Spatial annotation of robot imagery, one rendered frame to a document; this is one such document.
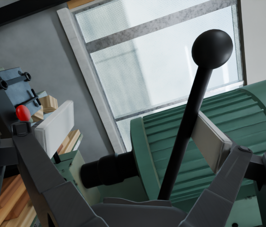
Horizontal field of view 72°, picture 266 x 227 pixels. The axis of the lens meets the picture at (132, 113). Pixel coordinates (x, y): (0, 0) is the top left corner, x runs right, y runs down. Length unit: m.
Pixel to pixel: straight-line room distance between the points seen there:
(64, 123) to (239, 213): 0.36
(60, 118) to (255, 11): 1.85
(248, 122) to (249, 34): 1.60
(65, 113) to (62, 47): 1.54
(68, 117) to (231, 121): 0.25
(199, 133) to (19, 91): 0.34
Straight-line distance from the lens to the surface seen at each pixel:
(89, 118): 1.80
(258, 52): 1.97
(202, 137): 0.18
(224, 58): 0.18
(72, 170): 0.38
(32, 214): 0.46
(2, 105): 0.36
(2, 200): 0.40
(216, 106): 0.34
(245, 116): 0.34
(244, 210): 0.43
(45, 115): 0.66
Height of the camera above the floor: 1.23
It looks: 5 degrees down
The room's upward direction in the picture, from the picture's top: 73 degrees clockwise
